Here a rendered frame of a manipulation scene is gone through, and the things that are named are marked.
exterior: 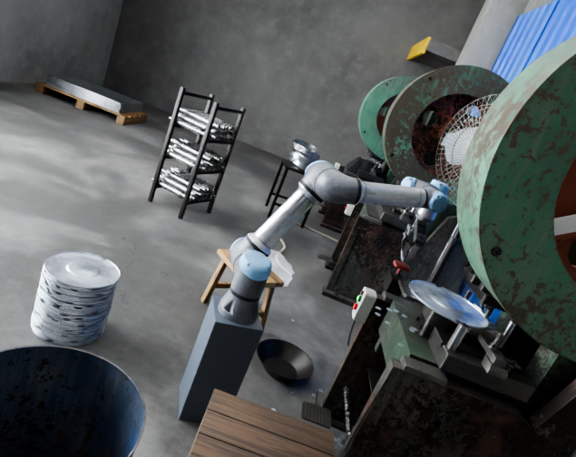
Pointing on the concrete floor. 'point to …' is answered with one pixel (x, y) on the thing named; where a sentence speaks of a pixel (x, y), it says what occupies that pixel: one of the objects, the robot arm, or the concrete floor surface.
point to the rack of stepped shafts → (196, 152)
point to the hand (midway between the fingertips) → (405, 260)
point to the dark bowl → (284, 360)
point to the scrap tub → (58, 404)
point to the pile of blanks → (70, 312)
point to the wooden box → (256, 432)
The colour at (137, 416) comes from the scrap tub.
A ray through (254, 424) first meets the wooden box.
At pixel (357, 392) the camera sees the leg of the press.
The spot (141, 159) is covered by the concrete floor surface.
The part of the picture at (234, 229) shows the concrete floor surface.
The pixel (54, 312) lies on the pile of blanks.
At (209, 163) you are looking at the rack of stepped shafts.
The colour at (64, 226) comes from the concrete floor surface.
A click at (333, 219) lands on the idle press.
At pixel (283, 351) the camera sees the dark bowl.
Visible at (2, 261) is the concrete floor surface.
